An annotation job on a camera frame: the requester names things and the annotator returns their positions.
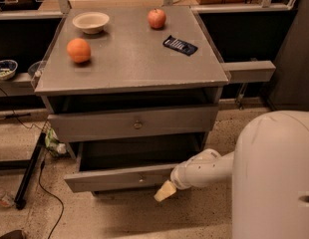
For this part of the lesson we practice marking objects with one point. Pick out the yellow foam padded gripper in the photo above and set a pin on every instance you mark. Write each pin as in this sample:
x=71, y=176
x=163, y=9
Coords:
x=176, y=178

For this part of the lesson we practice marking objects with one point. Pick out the grey drawer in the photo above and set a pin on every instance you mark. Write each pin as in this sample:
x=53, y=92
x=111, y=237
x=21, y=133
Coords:
x=133, y=123
x=130, y=163

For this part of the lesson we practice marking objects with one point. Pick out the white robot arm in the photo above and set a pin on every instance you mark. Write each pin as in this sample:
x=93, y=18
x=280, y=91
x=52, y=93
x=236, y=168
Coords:
x=269, y=170

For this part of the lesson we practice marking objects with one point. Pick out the grey wooden drawer cabinet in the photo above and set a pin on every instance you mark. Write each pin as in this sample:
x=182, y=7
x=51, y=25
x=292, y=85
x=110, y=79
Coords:
x=130, y=68

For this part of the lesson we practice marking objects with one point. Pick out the grey top drawer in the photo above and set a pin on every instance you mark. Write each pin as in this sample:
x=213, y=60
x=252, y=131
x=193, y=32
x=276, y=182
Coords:
x=133, y=123

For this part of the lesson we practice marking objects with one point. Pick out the green white crumpled bag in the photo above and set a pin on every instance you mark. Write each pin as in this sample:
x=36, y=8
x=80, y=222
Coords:
x=52, y=143

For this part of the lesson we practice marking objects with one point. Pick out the dark blue snack packet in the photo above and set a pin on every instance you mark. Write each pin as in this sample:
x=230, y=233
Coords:
x=179, y=46

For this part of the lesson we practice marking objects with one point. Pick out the black metal stand leg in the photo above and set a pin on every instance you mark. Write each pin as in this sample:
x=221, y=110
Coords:
x=19, y=200

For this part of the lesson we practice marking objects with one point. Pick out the grey side shelf bar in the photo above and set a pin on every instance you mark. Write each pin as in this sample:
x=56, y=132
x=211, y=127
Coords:
x=249, y=72

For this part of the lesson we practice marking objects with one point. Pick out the crumpled plastic wrapper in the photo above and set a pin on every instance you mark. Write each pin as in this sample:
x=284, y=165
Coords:
x=6, y=199

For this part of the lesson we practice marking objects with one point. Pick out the orange fruit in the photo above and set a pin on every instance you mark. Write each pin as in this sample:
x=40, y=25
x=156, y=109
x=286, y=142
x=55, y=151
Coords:
x=79, y=50

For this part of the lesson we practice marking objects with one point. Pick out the red apple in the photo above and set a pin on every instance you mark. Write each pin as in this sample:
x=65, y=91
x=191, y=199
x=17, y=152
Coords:
x=156, y=18

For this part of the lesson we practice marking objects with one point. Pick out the small clear bowl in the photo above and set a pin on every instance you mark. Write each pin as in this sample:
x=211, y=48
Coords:
x=36, y=70

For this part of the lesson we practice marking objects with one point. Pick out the white empty bowl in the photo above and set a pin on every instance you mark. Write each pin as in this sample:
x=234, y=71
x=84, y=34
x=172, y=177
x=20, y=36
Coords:
x=91, y=22

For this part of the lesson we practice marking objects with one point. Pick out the blue patterned bowl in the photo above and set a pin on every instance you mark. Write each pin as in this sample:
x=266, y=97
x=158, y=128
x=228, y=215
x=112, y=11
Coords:
x=7, y=69

